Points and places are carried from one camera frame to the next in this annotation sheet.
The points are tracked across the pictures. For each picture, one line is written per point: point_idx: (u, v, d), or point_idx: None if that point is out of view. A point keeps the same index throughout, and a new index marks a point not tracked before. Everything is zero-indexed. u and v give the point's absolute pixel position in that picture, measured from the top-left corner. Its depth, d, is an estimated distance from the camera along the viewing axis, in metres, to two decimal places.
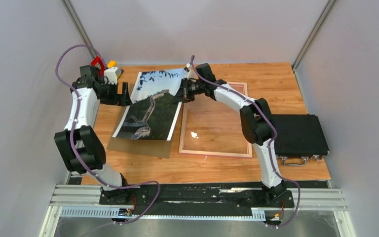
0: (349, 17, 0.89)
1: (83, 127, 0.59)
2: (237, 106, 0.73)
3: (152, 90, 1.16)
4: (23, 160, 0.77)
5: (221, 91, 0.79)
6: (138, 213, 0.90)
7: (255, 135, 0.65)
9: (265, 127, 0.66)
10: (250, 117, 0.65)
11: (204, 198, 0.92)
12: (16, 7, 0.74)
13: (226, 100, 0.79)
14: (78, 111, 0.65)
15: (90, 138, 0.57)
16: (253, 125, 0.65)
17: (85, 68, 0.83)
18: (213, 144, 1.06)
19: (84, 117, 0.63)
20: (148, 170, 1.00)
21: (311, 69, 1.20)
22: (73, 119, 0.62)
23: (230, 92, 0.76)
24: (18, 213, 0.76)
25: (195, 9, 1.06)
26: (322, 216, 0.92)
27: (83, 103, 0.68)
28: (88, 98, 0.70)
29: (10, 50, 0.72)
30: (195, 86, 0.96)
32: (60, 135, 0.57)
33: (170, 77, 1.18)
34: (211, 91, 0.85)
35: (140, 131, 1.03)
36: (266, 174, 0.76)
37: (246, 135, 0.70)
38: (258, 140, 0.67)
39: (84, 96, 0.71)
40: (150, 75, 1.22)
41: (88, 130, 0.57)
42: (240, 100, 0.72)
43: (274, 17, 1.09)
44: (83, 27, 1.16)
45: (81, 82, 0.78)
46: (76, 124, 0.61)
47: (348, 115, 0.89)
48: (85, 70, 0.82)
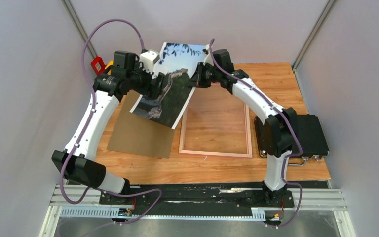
0: (349, 17, 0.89)
1: (80, 158, 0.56)
2: (259, 111, 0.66)
3: (171, 66, 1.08)
4: (23, 160, 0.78)
5: (243, 88, 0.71)
6: (138, 213, 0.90)
7: (276, 146, 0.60)
9: (288, 140, 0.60)
10: (277, 129, 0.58)
11: (204, 198, 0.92)
12: (15, 7, 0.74)
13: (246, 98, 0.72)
14: (85, 130, 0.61)
15: (83, 171, 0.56)
16: (277, 137, 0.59)
17: (120, 57, 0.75)
18: (213, 144, 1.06)
19: (87, 140, 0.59)
20: (148, 170, 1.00)
21: (310, 69, 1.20)
22: (76, 141, 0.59)
23: (253, 91, 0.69)
24: (17, 213, 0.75)
25: (195, 9, 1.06)
26: (322, 216, 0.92)
27: (94, 118, 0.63)
28: (101, 112, 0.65)
29: (10, 50, 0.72)
30: (209, 73, 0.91)
32: (57, 155, 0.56)
33: (192, 55, 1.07)
34: (229, 83, 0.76)
35: (153, 111, 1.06)
36: (273, 178, 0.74)
37: (266, 143, 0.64)
38: (277, 152, 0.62)
39: (99, 107, 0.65)
40: (173, 48, 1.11)
41: (82, 164, 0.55)
42: (266, 106, 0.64)
43: (275, 17, 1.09)
44: (83, 27, 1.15)
45: (106, 79, 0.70)
46: (76, 148, 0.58)
47: (348, 115, 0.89)
48: (118, 59, 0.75)
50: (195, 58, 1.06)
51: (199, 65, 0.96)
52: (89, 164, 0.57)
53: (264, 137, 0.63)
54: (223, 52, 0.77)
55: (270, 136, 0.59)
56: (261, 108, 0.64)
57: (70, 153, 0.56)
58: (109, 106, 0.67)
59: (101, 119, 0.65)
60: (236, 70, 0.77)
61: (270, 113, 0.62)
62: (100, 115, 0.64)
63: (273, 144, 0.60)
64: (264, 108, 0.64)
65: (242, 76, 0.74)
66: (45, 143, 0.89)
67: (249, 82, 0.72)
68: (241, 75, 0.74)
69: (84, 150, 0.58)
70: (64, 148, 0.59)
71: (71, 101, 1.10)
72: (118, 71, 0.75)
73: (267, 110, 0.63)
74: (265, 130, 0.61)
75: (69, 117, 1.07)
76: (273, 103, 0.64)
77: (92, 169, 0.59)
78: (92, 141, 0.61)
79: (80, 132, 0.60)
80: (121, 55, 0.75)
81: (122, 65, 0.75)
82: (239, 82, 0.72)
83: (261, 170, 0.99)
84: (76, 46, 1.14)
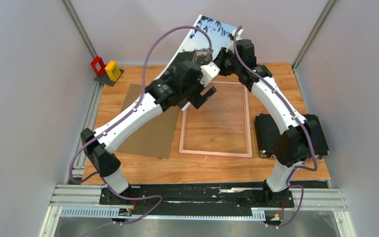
0: (349, 17, 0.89)
1: (100, 146, 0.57)
2: (279, 119, 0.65)
3: (201, 43, 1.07)
4: (23, 161, 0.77)
5: (264, 89, 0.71)
6: (138, 213, 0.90)
7: (290, 157, 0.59)
9: (303, 151, 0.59)
10: (296, 140, 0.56)
11: (204, 198, 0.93)
12: (15, 7, 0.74)
13: (265, 101, 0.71)
14: (118, 123, 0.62)
15: (97, 160, 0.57)
16: (294, 149, 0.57)
17: (183, 69, 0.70)
18: (213, 144, 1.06)
19: (114, 134, 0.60)
20: (148, 170, 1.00)
21: (311, 69, 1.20)
22: (105, 131, 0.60)
23: (275, 94, 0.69)
24: (17, 212, 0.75)
25: (195, 10, 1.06)
26: (322, 216, 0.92)
27: (132, 117, 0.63)
28: (141, 114, 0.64)
29: (10, 50, 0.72)
30: (229, 62, 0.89)
32: (86, 134, 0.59)
33: (222, 36, 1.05)
34: (248, 79, 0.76)
35: None
36: (277, 181, 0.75)
37: (278, 151, 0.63)
38: (289, 162, 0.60)
39: (140, 109, 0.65)
40: (207, 23, 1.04)
41: (99, 153, 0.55)
42: (288, 115, 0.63)
43: (275, 17, 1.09)
44: (83, 27, 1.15)
45: (160, 87, 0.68)
46: (102, 136, 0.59)
47: (348, 115, 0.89)
48: (179, 71, 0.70)
50: (224, 39, 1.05)
51: (221, 50, 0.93)
52: (106, 156, 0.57)
53: (279, 143, 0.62)
54: (247, 44, 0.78)
55: (286, 146, 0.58)
56: (281, 116, 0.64)
57: (94, 138, 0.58)
58: (151, 111, 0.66)
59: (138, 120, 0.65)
60: (258, 65, 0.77)
61: (291, 123, 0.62)
62: (138, 117, 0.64)
63: (286, 154, 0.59)
64: (284, 116, 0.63)
65: (265, 74, 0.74)
66: (46, 143, 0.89)
67: (272, 84, 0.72)
68: (262, 72, 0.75)
69: (107, 142, 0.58)
70: (94, 131, 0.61)
71: (71, 101, 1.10)
72: (174, 81, 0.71)
73: (287, 119, 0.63)
74: (281, 138, 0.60)
75: (69, 117, 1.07)
76: (296, 113, 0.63)
77: (107, 162, 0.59)
78: (119, 137, 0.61)
79: (115, 123, 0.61)
80: (185, 68, 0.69)
81: (180, 78, 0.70)
82: (260, 81, 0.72)
83: (262, 170, 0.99)
84: (76, 46, 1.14)
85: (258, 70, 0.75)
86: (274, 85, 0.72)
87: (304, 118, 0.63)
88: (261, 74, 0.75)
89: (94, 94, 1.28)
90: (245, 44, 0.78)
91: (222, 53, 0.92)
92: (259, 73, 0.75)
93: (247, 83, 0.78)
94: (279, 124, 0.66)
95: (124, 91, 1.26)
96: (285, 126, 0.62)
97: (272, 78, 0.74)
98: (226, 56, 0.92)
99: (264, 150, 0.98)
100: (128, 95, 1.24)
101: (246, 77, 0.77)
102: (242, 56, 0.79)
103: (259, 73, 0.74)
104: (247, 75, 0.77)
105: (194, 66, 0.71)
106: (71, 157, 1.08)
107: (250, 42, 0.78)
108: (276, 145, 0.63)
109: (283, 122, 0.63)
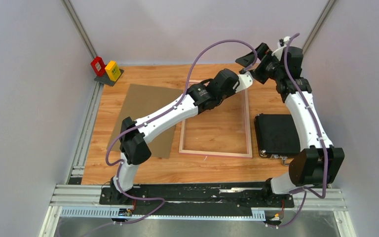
0: (349, 18, 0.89)
1: (140, 136, 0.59)
2: (304, 136, 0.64)
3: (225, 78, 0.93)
4: (22, 161, 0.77)
5: (297, 102, 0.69)
6: (138, 213, 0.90)
7: (302, 178, 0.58)
9: (316, 176, 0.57)
10: (312, 163, 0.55)
11: (204, 198, 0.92)
12: (16, 8, 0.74)
13: (295, 115, 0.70)
14: (158, 117, 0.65)
15: (133, 147, 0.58)
16: (307, 171, 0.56)
17: (222, 77, 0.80)
18: (213, 144, 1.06)
19: (155, 125, 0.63)
20: (150, 170, 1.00)
21: (311, 69, 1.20)
22: (146, 121, 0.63)
23: (308, 110, 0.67)
24: (18, 212, 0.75)
25: (195, 10, 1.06)
26: (322, 216, 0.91)
27: (172, 113, 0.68)
28: (180, 112, 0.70)
29: (9, 50, 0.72)
30: (271, 67, 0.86)
32: (129, 121, 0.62)
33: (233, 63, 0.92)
34: (286, 88, 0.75)
35: None
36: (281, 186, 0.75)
37: (293, 169, 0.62)
38: (300, 183, 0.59)
39: (180, 108, 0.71)
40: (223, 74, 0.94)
41: (138, 140, 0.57)
42: (314, 135, 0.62)
43: (274, 17, 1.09)
44: (83, 26, 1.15)
45: (200, 91, 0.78)
46: (142, 126, 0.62)
47: (348, 115, 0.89)
48: (219, 79, 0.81)
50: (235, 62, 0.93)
51: (262, 48, 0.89)
52: (144, 145, 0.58)
53: (295, 162, 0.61)
54: (297, 55, 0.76)
55: (301, 167, 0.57)
56: (306, 134, 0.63)
57: (135, 127, 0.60)
58: (188, 111, 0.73)
59: (176, 117, 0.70)
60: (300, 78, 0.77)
61: (314, 143, 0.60)
62: (177, 114, 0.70)
63: (299, 174, 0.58)
64: (310, 135, 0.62)
65: (304, 89, 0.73)
66: (45, 143, 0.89)
67: (308, 99, 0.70)
68: (303, 87, 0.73)
69: (147, 133, 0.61)
70: (135, 121, 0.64)
71: (71, 102, 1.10)
72: (213, 87, 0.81)
73: (312, 138, 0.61)
74: (298, 157, 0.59)
75: (70, 117, 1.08)
76: (323, 135, 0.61)
77: (142, 151, 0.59)
78: (156, 130, 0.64)
79: (156, 116, 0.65)
80: (224, 76, 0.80)
81: (218, 84, 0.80)
82: (296, 94, 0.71)
83: (261, 169, 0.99)
84: (76, 46, 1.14)
85: (299, 84, 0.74)
86: (311, 101, 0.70)
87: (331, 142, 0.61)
88: (301, 89, 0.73)
89: (94, 94, 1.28)
90: (293, 53, 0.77)
91: (264, 54, 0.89)
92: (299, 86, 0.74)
93: (282, 93, 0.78)
94: (302, 139, 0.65)
95: (124, 91, 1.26)
96: (308, 144, 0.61)
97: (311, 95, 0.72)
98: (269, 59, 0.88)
99: (264, 150, 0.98)
100: (128, 95, 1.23)
101: (284, 87, 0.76)
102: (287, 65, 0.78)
103: (299, 86, 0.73)
104: (284, 85, 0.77)
105: (232, 75, 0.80)
106: (71, 157, 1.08)
107: (299, 54, 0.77)
108: (292, 162, 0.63)
109: (307, 139, 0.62)
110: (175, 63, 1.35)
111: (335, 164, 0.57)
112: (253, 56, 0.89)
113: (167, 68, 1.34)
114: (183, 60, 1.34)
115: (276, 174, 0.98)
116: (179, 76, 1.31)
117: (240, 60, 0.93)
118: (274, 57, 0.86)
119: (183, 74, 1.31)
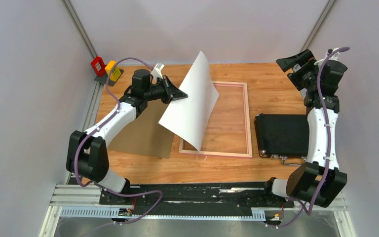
0: (352, 17, 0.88)
1: (97, 139, 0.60)
2: (311, 150, 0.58)
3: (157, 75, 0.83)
4: (22, 160, 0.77)
5: (318, 117, 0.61)
6: (138, 214, 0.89)
7: (295, 191, 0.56)
9: (310, 192, 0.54)
10: (309, 179, 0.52)
11: (204, 198, 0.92)
12: (15, 9, 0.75)
13: (311, 130, 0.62)
14: (107, 121, 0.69)
15: (96, 152, 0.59)
16: (303, 184, 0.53)
17: (136, 80, 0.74)
18: (213, 143, 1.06)
19: (107, 128, 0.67)
20: (150, 171, 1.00)
21: None
22: (97, 126, 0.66)
23: (326, 128, 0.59)
24: (18, 212, 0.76)
25: (195, 10, 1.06)
26: (322, 216, 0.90)
27: (117, 117, 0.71)
28: (124, 115, 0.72)
29: (10, 50, 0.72)
30: (309, 75, 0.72)
32: (76, 135, 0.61)
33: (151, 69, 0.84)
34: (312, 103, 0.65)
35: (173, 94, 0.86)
36: (280, 190, 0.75)
37: (291, 179, 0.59)
38: (293, 194, 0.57)
39: (123, 110, 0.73)
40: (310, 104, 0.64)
41: (98, 144, 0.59)
42: (322, 152, 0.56)
43: (275, 17, 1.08)
44: (83, 27, 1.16)
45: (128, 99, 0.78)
46: (96, 132, 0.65)
47: (348, 114, 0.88)
48: (135, 83, 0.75)
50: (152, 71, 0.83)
51: (305, 53, 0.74)
52: (102, 147, 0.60)
53: (294, 172, 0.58)
54: (337, 70, 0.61)
55: (297, 179, 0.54)
56: (313, 150, 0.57)
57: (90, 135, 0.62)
58: (131, 112, 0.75)
59: (123, 120, 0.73)
60: (331, 97, 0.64)
61: (318, 161, 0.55)
62: (122, 117, 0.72)
63: (293, 186, 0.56)
64: (317, 151, 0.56)
65: (330, 108, 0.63)
66: (45, 143, 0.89)
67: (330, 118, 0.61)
68: (330, 105, 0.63)
69: (102, 136, 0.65)
70: (85, 131, 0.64)
71: (71, 102, 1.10)
72: (136, 91, 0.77)
73: (318, 155, 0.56)
74: (298, 168, 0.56)
75: (69, 117, 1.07)
76: (331, 155, 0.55)
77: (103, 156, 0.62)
78: (110, 131, 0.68)
79: (104, 121, 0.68)
80: (137, 78, 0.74)
81: (138, 87, 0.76)
82: (320, 109, 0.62)
83: (261, 170, 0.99)
84: (76, 47, 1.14)
85: (327, 102, 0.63)
86: (333, 121, 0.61)
87: (337, 165, 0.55)
88: (328, 106, 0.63)
89: (94, 94, 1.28)
90: (335, 67, 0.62)
91: (306, 61, 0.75)
92: (326, 103, 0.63)
93: (307, 105, 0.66)
94: (308, 155, 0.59)
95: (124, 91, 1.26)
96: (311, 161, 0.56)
97: (336, 114, 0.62)
98: (310, 69, 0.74)
99: (264, 151, 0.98)
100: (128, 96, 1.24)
101: (311, 99, 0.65)
102: (322, 79, 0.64)
103: (327, 104, 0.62)
104: (312, 98, 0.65)
105: (145, 74, 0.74)
106: None
107: (341, 71, 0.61)
108: (292, 173, 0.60)
109: (312, 155, 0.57)
110: (175, 63, 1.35)
111: (334, 187, 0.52)
112: (293, 61, 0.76)
113: (167, 68, 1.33)
114: (183, 60, 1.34)
115: (276, 174, 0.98)
116: (179, 76, 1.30)
117: (278, 62, 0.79)
118: (315, 67, 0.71)
119: (183, 74, 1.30)
